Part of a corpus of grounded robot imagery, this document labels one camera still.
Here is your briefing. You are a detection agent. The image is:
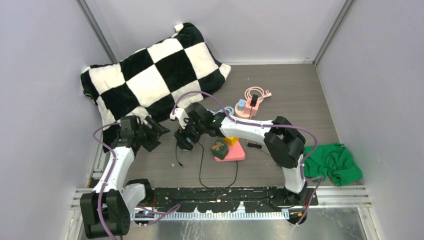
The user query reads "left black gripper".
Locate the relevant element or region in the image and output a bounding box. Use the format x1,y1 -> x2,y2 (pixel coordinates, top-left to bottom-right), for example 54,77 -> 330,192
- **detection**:
134,117 -> 169,152

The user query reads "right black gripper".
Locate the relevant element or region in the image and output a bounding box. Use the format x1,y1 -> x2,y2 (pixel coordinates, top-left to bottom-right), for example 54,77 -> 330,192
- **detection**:
175,113 -> 206,150

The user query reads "black usb cable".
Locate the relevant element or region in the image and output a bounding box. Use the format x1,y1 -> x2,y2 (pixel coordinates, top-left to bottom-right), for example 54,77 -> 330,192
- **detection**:
198,142 -> 239,189

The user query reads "dark green cube socket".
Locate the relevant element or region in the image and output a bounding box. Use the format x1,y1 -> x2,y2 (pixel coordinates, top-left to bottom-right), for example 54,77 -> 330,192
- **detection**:
211,140 -> 229,160

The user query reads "yellow cube socket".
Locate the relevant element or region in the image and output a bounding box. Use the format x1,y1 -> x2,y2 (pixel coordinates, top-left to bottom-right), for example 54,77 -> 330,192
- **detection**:
223,137 -> 239,147

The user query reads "light blue plug adapter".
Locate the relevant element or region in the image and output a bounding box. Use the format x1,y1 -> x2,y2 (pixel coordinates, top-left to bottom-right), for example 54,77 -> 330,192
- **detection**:
237,99 -> 246,113

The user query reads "pink cube socket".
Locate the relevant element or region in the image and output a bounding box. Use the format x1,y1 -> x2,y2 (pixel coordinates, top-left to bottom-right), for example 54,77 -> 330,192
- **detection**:
243,98 -> 261,119

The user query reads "light blue power strip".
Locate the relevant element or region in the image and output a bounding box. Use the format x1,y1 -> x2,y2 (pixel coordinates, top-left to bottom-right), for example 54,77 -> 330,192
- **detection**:
208,106 -> 235,115

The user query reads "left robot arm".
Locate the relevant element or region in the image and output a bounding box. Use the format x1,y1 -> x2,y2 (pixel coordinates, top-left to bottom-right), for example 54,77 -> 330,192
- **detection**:
79,115 -> 170,240

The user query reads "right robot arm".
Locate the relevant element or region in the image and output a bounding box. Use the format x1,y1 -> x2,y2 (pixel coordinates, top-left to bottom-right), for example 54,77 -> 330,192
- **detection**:
170,102 -> 307,205

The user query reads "pink triangular power strip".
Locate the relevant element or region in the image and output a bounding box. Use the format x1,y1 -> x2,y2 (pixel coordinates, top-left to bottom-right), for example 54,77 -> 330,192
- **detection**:
214,141 -> 246,162

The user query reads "black white checkered pillow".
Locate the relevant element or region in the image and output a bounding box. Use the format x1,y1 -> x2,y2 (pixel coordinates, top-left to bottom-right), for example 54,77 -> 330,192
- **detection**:
80,22 -> 232,146

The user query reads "pink round power strip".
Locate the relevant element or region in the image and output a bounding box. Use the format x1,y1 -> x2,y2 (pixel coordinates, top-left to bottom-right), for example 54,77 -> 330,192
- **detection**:
234,86 -> 272,119

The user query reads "green cloth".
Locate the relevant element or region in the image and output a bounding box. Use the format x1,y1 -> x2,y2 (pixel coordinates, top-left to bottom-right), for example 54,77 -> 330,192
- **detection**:
303,143 -> 363,186

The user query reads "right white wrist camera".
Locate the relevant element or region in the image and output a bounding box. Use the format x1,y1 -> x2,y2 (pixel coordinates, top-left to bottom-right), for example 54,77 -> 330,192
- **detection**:
169,107 -> 190,129

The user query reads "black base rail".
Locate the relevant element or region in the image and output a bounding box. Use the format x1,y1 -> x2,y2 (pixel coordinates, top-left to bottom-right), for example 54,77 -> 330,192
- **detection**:
153,186 -> 319,213

